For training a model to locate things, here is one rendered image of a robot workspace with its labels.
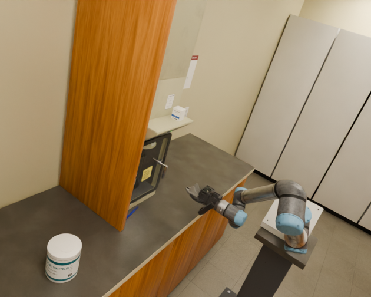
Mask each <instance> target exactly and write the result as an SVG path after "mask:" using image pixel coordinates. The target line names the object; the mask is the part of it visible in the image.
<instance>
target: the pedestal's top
mask: <svg viewBox="0 0 371 297"><path fill-rule="evenodd" d="M254 238H255V239H257V240H258V241H260V242H261V243H263V244H264V245H266V246H267V247H269V248H270V249H272V250H273V251H275V252H276V253H278V254H279V255H281V256H282V257H284V258H285V259H287V260H288V261H290V262H291V263H293V264H294V265H296V266H298V267H299V268H300V269H302V270H303V269H304V267H305V266H306V264H307V262H308V260H309V257H310V255H311V254H312V251H313V249H314V247H315V245H316V243H317V241H318V238H316V237H314V236H312V235H310V236H309V237H308V244H307V253H306V254H301V253H294V252H290V251H287V250H285V249H284V244H285V241H284V240H283V239H281V238H279V237H277V236H276V235H274V234H272V233H271V232H269V231H268V230H266V229H265V228H263V227H261V228H260V229H259V230H258V231H257V233H256V234H255V236H254Z"/></svg>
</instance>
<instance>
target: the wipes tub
mask: <svg viewBox="0 0 371 297"><path fill-rule="evenodd" d="M81 248H82V243H81V240H80V239H79V238H78V237H77V236H75V235H72V234H67V233H64V234H60V235H56V236H54V237H53V238H52V239H51V240H50V241H49V242H48V246H47V258H46V266H45V274H46V276H47V278H48V279H49V280H51V281H53V282H56V283H64V282H68V281H70V280H71V279H73V278H74V277H75V275H76V274H77V272H78V267H79V262H80V256H81Z"/></svg>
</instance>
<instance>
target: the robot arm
mask: <svg viewBox="0 0 371 297"><path fill-rule="evenodd" d="M185 189H186V191H187V193H188V194H189V195H190V197H191V198H192V199H193V200H194V201H196V202H198V203H200V204H203V205H206V206H205V207H202V208H201V209H200V210H199V211H198V214H199V215H203V214H205V213H206V212H207V211H209V210H211V209H212V208H214V210H215V211H216V212H217V213H219V214H221V215H222V216H224V217H225V218H227V219H228V222H229V224H230V226H231V227H233V228H235V229H237V228H240V227H241V226H242V225H243V224H244V222H245V221H246V219H247V213H245V212H244V210H245V206H246V204H250V203H257V202H264V201H269V200H276V199H279V203H278V208H277V216H276V220H275V222H276V229H277V230H278V231H279V232H282V233H284V239H285V244H284V249H285V250H287V251H290V252H294V253H301V254H306V253H307V244H308V237H309V226H310V221H311V219H312V213H311V211H310V209H309V208H308V207H307V206H306V202H307V196H306V192H305V191H304V188H302V187H301V185H299V184H298V183H296V182H295V181H292V180H279V181H277V182H275V184H270V185H267V186H262V187H257V188H253V189H248V190H247V189H246V188H243V187H237V188H236V189H235V192H234V197H233V202H232V204H230V203H229V202H227V201H225V200H223V199H222V198H223V196H222V195H220V194H219V193H217V192H215V189H214V188H212V187H210V186H209V185H206V186H205V187H203V188H202V189H199V185H198V184H197V183H196V184H195V185H194V186H191V187H186V188H185Z"/></svg>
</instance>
